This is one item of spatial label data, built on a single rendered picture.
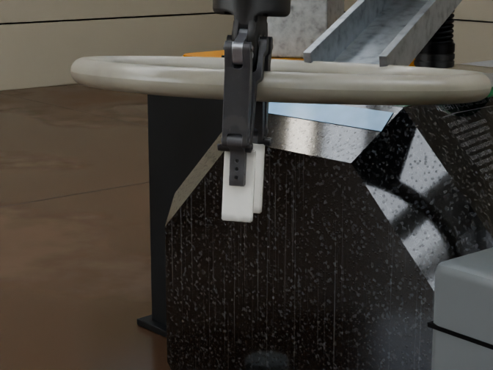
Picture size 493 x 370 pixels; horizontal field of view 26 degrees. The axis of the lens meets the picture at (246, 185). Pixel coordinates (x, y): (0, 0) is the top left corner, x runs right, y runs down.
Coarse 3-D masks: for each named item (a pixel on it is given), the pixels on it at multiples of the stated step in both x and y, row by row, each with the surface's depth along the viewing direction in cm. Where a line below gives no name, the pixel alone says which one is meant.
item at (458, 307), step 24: (456, 264) 93; (480, 264) 93; (456, 288) 92; (480, 288) 90; (456, 312) 93; (480, 312) 91; (456, 336) 93; (480, 336) 91; (432, 360) 96; (456, 360) 93; (480, 360) 91
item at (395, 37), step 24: (360, 0) 164; (384, 0) 173; (408, 0) 175; (432, 0) 160; (456, 0) 171; (336, 24) 156; (360, 24) 164; (384, 24) 166; (408, 24) 152; (432, 24) 160; (312, 48) 148; (336, 48) 156; (360, 48) 158; (384, 48) 157; (408, 48) 150
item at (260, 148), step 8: (256, 144) 107; (256, 152) 107; (264, 152) 107; (256, 160) 107; (256, 168) 107; (256, 176) 107; (256, 184) 108; (256, 192) 108; (256, 200) 108; (256, 208) 108
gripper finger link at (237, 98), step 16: (224, 48) 97; (224, 64) 98; (224, 80) 98; (240, 80) 98; (224, 96) 98; (240, 96) 98; (224, 112) 99; (240, 112) 98; (224, 128) 99; (240, 128) 99; (224, 144) 99
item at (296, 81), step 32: (96, 64) 113; (128, 64) 109; (160, 64) 141; (192, 64) 145; (288, 64) 148; (320, 64) 147; (352, 64) 146; (192, 96) 105; (288, 96) 103; (320, 96) 103; (352, 96) 103; (384, 96) 104; (416, 96) 106; (448, 96) 109; (480, 96) 115
